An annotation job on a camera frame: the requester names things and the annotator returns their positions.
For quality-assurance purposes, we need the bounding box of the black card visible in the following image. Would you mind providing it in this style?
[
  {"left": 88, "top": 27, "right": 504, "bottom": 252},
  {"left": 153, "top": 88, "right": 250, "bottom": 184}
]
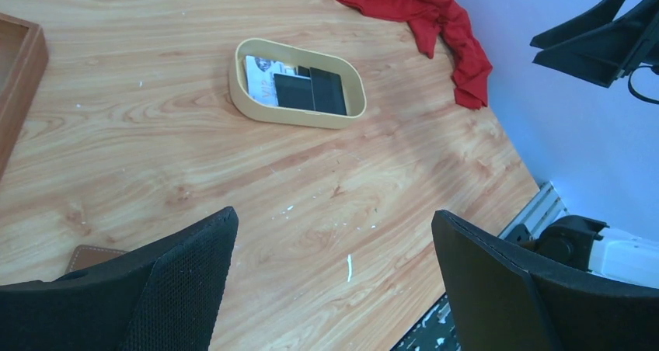
[
  {"left": 309, "top": 68, "right": 347, "bottom": 116},
  {"left": 273, "top": 73, "right": 315, "bottom": 111}
]

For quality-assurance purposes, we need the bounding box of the red cloth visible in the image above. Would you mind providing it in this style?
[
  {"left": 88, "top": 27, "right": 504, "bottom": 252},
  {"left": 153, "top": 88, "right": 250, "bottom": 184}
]
[{"left": 336, "top": 0, "right": 493, "bottom": 109}]

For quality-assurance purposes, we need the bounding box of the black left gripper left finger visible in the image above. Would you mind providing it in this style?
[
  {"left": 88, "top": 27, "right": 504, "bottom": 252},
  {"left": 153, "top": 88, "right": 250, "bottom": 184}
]
[{"left": 1, "top": 207, "right": 239, "bottom": 350}]

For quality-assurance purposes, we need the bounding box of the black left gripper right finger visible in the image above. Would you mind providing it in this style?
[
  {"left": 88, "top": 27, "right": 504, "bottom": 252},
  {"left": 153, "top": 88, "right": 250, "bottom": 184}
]
[{"left": 431, "top": 210, "right": 658, "bottom": 350}]

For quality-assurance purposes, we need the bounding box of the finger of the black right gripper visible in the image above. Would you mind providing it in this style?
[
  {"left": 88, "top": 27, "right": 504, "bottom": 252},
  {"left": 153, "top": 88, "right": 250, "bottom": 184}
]
[
  {"left": 533, "top": 0, "right": 658, "bottom": 88},
  {"left": 530, "top": 0, "right": 625, "bottom": 49}
]

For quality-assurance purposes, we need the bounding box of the beige oval tray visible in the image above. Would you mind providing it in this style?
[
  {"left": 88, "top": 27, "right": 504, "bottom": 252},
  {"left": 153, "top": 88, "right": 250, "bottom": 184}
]
[{"left": 228, "top": 38, "right": 368, "bottom": 129}]

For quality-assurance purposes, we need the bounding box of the brown leather card holder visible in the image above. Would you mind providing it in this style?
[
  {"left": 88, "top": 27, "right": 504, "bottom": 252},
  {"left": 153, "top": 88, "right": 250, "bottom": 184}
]
[{"left": 65, "top": 245, "right": 126, "bottom": 274}]

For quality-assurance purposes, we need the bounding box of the wooden compartment tray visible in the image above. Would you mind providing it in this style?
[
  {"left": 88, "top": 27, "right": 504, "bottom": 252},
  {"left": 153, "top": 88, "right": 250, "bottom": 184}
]
[{"left": 1, "top": 13, "right": 49, "bottom": 172}]

